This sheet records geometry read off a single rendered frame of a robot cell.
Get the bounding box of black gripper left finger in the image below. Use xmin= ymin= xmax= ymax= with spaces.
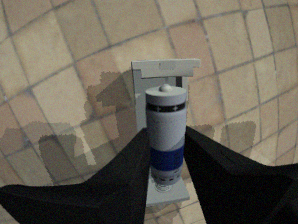
xmin=0 ymin=128 xmax=150 ymax=224

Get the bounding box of grey and blue battery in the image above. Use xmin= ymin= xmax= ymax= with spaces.
xmin=145 ymin=84 xmax=188 ymax=185

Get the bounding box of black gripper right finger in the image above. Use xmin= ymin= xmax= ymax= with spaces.
xmin=184 ymin=125 xmax=298 ymax=224

